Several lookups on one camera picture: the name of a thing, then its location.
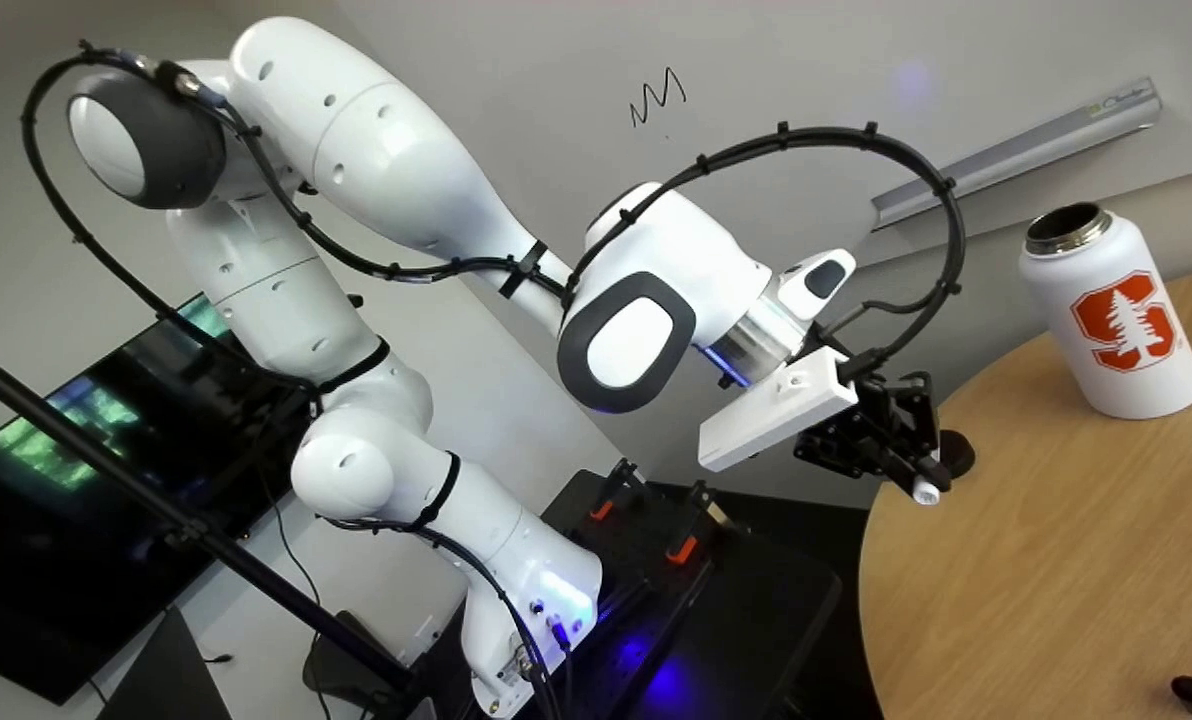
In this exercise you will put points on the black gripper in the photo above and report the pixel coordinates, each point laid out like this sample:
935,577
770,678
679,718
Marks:
884,433

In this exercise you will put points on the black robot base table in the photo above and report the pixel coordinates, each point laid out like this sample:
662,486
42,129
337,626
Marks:
720,638

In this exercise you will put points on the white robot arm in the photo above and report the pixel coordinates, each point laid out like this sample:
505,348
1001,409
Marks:
302,158

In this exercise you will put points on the small black marker cap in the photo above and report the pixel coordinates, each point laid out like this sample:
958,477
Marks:
1181,689

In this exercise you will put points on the black bottle lid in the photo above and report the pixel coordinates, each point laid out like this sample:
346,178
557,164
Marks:
958,453

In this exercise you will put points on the round wooden table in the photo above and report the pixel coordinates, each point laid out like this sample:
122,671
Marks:
1055,580

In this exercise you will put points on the white bottle with orange logo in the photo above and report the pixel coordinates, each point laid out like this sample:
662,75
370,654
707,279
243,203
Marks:
1109,310

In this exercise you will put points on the dark computer monitor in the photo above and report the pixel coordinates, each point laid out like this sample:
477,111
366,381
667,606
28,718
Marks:
86,566

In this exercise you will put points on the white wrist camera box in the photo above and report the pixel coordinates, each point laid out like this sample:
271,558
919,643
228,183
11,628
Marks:
773,409

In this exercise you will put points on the orange handled clamp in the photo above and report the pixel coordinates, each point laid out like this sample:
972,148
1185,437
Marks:
618,488
700,522

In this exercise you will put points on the white wall whiteboard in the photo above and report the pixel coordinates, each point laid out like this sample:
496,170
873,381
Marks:
573,100

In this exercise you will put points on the black camera stand pole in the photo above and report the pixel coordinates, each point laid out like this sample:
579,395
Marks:
217,546

